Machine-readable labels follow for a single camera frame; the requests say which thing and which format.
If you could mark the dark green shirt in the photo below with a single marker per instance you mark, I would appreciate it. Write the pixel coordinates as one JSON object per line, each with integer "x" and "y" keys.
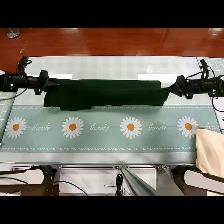
{"x": 106, "y": 94}

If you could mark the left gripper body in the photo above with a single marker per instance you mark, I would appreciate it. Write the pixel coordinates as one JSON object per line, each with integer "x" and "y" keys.
{"x": 44, "y": 82}

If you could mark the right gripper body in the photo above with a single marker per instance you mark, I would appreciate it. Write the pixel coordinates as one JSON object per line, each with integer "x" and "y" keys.
{"x": 183, "y": 86}

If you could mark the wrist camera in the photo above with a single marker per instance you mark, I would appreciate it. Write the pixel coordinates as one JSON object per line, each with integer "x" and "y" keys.
{"x": 206, "y": 68}
{"x": 24, "y": 65}

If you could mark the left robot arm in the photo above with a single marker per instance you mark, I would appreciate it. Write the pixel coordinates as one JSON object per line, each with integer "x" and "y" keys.
{"x": 20, "y": 81}

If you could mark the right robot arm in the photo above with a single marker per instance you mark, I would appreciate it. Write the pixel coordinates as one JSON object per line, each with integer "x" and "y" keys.
{"x": 210, "y": 85}

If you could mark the silver frame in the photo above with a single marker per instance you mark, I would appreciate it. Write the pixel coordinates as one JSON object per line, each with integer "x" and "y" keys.
{"x": 143, "y": 185}

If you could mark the beige garment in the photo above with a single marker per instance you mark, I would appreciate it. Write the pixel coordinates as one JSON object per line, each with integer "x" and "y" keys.
{"x": 210, "y": 151}

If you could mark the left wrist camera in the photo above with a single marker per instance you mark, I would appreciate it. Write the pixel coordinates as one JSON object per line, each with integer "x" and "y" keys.
{"x": 24, "y": 65}

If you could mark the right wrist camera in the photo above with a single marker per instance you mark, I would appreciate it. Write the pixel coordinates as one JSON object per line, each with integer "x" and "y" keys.
{"x": 206, "y": 68}

